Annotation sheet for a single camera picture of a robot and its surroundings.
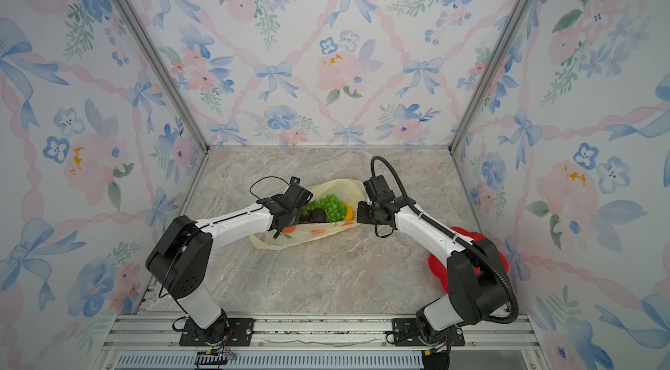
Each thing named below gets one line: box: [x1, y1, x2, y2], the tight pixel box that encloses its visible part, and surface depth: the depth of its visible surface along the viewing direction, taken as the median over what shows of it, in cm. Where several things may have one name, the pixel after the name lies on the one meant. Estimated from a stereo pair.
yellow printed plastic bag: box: [249, 178, 368, 251], surface depth 88 cm
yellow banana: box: [341, 200, 356, 221], surface depth 97 cm
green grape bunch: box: [300, 193, 348, 223], surface depth 97 cm
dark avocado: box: [311, 207, 327, 223], surface depth 97 cm
